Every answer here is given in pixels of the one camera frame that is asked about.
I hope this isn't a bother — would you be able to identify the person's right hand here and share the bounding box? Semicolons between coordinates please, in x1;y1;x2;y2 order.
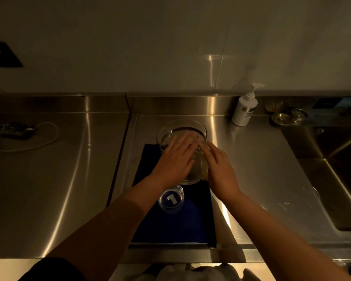
199;141;243;203

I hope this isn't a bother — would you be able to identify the person's left hand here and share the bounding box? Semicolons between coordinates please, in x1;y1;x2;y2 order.
149;133;201;190

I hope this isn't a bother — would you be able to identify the short clear drinking glass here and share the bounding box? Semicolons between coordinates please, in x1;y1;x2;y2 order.
158;184;185;215

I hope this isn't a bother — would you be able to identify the glass kettle with cream base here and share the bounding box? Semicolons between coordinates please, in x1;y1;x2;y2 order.
156;119;209;186

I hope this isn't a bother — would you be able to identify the person's right forearm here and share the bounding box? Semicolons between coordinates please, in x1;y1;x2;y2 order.
222;191;351;281

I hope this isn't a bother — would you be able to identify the person's left forearm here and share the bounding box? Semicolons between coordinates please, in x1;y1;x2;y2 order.
45;177;167;281

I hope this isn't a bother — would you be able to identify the person's shirt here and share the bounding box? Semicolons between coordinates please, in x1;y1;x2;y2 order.
126;263;262;281

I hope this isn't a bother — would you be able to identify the person's dark sleeve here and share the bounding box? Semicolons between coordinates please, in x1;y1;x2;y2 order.
17;257;87;281

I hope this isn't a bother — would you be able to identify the dark blue cloth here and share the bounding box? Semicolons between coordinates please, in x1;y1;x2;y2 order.
131;143;217;248

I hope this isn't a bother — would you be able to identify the white pump soap bottle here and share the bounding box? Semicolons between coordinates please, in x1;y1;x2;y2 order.
231;82;265;127

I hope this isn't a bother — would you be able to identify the flat metal sink strainer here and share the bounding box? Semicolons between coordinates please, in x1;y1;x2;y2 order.
270;112;292;126

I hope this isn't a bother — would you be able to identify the stainless steel sink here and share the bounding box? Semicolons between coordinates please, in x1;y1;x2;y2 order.
280;125;351;232

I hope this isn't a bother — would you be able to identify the black control panel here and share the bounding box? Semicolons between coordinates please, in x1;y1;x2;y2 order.
312;97;351;109

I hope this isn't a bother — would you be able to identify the black power strip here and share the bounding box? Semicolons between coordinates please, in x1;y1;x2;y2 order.
0;122;35;140

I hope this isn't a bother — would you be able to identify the power strip with white cable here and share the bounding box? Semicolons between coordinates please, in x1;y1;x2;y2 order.
0;122;60;153

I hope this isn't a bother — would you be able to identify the black wall socket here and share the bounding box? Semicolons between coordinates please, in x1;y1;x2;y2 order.
0;41;24;68

